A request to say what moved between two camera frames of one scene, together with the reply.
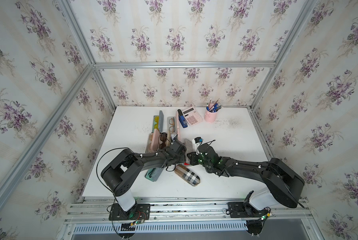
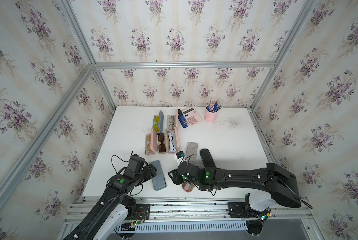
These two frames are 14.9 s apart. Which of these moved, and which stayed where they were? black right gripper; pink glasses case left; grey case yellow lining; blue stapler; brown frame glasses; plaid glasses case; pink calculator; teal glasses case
Moved: plaid glasses case; teal glasses case; black right gripper
Stayed: brown frame glasses; grey case yellow lining; pink calculator; pink glasses case left; blue stapler
